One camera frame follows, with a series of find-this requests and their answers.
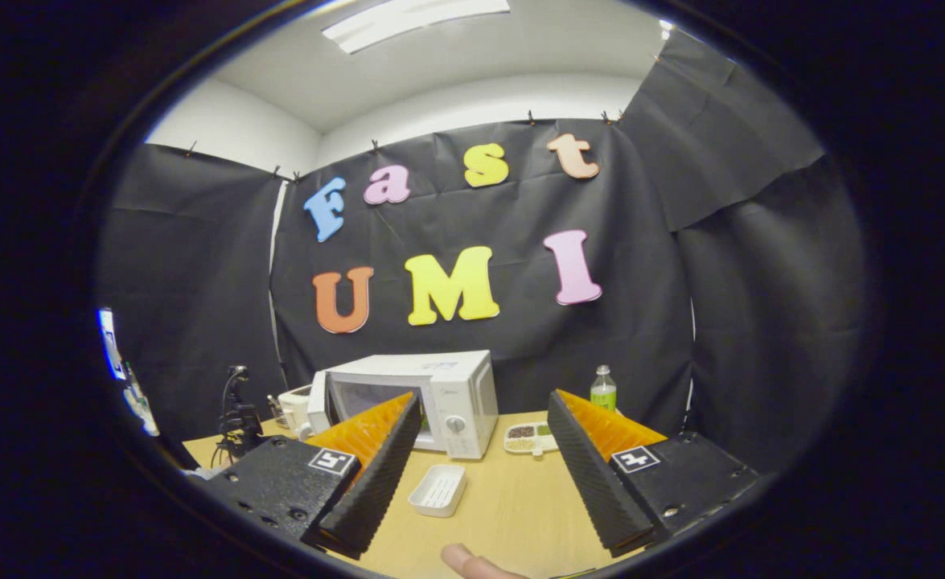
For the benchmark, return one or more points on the green drink bottle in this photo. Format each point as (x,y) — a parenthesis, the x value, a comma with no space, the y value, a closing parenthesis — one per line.
(603,394)

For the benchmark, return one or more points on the white toaster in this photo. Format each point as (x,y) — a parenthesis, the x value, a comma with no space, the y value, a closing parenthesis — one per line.
(293,406)

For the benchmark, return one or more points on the black backdrop cloth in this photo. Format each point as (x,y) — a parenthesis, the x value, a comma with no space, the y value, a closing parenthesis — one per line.
(601,338)

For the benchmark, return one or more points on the long ceiling light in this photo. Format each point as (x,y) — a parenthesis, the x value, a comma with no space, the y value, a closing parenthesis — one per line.
(416,20)

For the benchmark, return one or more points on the white ribbed tray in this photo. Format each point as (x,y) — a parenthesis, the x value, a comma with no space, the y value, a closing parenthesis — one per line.
(437,490)

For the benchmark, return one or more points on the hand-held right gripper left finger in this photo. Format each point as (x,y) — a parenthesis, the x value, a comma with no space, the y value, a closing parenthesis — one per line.
(375,490)

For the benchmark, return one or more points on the small ceiling light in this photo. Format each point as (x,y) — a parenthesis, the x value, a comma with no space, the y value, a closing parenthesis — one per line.
(666,30)

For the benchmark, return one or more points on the white microwave oven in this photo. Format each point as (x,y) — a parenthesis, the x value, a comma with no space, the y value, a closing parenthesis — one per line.
(448,386)

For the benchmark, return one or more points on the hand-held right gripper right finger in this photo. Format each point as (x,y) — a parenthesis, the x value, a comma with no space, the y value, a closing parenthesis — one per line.
(593,482)

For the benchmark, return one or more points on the white divided dish with grains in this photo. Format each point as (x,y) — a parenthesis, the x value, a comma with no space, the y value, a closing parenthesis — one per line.
(524,438)

